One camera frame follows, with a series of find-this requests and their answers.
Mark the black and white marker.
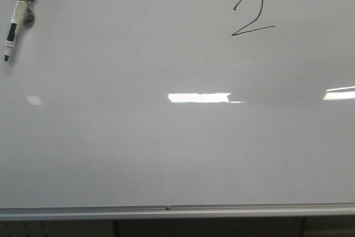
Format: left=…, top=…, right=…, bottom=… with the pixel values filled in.
left=4, top=0, right=35, bottom=62

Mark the large white whiteboard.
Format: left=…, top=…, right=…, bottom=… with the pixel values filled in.
left=1, top=0, right=354, bottom=221

